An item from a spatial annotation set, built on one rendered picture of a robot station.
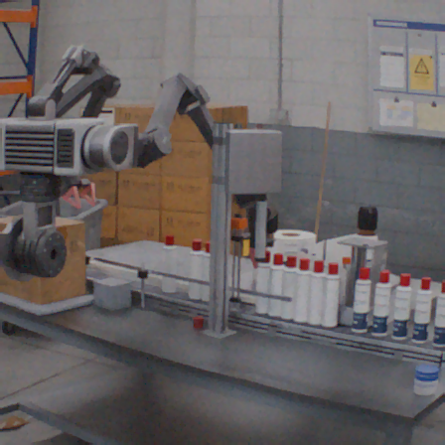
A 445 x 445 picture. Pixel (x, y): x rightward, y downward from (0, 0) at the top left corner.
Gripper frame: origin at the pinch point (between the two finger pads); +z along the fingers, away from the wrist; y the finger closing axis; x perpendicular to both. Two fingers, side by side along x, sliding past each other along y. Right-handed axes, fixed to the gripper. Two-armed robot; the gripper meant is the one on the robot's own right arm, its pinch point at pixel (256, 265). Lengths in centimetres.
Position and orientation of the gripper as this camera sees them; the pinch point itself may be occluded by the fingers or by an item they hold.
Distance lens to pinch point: 297.6
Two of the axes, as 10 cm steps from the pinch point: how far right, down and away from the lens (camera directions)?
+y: -8.0, -1.1, 5.9
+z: -0.1, 9.9, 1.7
